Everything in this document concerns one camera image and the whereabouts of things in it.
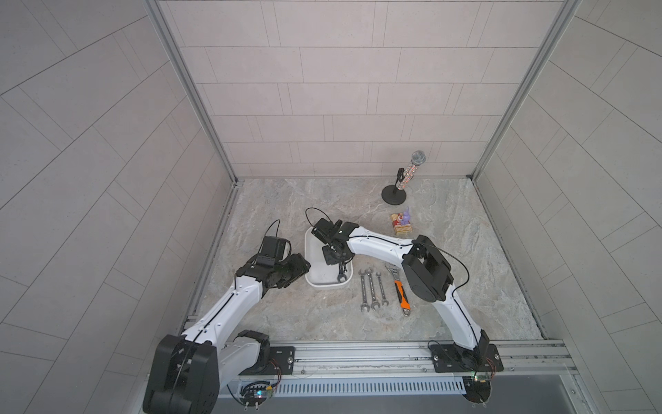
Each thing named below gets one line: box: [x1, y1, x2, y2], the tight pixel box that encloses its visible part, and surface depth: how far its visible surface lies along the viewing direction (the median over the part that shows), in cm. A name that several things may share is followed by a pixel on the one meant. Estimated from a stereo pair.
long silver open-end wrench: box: [358, 269, 371, 314], surface depth 85 cm
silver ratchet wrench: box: [337, 261, 348, 283], surface depth 89 cm
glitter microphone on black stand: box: [381, 150, 427, 206], surface depth 100 cm
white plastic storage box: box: [304, 226, 354, 289], surface depth 88 cm
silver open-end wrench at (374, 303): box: [366, 269, 381, 312], surface depth 84 cm
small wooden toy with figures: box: [390, 207, 413, 236], surface depth 101 cm
